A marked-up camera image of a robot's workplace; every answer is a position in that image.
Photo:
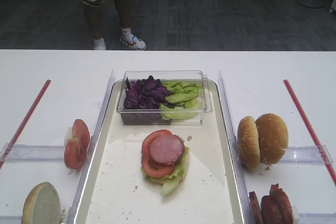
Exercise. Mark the green lettuce pile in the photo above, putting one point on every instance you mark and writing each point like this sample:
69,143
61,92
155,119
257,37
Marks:
183,95

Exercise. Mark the tomato slice on burger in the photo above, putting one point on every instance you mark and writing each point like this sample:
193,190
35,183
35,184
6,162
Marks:
151,167

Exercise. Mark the lettuce under tomato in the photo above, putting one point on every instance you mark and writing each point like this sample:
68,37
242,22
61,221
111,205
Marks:
179,171

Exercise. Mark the standing tomato slice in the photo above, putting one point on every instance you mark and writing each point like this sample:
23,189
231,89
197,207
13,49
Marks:
77,146

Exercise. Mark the clear plastic container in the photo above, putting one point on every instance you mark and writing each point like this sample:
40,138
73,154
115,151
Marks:
178,117

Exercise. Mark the purple cabbage pile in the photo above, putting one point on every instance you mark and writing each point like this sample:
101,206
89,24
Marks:
145,94

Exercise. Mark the pink ham slice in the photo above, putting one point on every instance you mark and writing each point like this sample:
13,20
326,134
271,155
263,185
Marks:
167,149

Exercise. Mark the sesame bun left half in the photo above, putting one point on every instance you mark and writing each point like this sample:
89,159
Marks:
248,143

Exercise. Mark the metal baking tray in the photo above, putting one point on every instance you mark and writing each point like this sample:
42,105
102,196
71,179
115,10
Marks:
117,192

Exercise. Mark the brown bun right half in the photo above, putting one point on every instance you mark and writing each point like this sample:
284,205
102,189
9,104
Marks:
273,138

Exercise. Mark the right red straw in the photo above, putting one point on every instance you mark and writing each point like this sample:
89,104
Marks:
307,124

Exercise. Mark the red straw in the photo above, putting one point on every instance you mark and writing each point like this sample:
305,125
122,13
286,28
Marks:
307,124
24,122

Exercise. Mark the left red straw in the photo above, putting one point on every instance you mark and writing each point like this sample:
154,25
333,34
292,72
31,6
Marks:
24,122

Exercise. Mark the sausage slice left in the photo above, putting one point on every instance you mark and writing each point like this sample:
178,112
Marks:
253,200

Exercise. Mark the sausage slice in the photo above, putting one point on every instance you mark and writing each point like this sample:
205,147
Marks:
283,203
270,211
253,200

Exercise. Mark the sausage slice middle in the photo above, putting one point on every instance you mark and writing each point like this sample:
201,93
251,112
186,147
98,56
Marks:
270,211

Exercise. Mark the clear holder upper right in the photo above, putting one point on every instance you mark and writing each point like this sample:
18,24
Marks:
317,154

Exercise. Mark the sausage slice right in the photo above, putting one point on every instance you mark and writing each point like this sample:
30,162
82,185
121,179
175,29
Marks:
283,203

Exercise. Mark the standing bun half left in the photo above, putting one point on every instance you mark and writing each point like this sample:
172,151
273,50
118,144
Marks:
42,205

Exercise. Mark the clear holder upper left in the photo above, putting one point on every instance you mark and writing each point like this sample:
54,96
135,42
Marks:
25,153

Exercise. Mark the right clear divider rail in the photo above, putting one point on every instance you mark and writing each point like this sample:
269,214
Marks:
245,212

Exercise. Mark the clear divider rail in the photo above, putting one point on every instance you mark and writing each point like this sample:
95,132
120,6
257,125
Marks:
78,211
245,212

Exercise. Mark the left clear divider rail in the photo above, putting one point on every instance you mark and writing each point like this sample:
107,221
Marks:
78,211

